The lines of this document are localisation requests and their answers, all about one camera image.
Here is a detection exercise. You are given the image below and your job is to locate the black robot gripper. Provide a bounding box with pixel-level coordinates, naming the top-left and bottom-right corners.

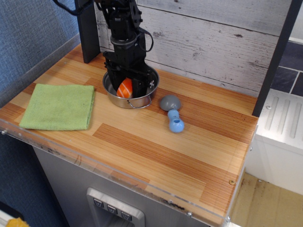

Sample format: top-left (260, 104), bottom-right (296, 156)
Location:
top-left (103, 37), bottom-right (151, 97)

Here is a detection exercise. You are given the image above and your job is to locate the silver dispenser button panel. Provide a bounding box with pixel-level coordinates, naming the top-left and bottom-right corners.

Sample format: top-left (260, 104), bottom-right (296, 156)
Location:
top-left (86, 187), bottom-right (145, 227)

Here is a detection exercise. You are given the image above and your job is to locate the green folded cloth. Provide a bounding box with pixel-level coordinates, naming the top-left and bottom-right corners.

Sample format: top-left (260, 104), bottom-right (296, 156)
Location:
top-left (19, 84), bottom-right (95, 131)

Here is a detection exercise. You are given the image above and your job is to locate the yellow object at corner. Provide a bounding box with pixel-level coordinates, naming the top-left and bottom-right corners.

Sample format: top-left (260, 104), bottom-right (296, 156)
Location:
top-left (6, 218), bottom-right (29, 227)

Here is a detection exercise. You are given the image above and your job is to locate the orange white toy sushi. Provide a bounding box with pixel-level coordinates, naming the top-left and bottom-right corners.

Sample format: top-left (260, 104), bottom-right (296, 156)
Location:
top-left (116, 78), bottom-right (133, 98)

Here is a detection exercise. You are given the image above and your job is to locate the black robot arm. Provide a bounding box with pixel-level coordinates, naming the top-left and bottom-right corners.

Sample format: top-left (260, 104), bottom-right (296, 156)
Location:
top-left (96, 0), bottom-right (154, 98)

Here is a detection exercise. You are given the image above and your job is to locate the black right shelf post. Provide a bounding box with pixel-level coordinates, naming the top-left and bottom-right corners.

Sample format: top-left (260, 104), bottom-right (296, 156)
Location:
top-left (252, 0), bottom-right (303, 117)

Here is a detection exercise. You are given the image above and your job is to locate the stainless steel pot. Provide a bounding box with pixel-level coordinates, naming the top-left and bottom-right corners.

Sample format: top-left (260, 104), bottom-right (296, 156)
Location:
top-left (102, 68), bottom-right (160, 109)

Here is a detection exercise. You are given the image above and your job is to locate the grey blue toy scoop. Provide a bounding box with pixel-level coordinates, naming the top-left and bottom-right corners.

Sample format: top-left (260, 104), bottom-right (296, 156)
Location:
top-left (160, 95), bottom-right (184, 133)

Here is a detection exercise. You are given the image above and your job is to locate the white ribbed drainboard unit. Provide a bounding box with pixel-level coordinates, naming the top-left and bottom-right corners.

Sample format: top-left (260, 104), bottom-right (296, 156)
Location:
top-left (245, 89), bottom-right (303, 194)

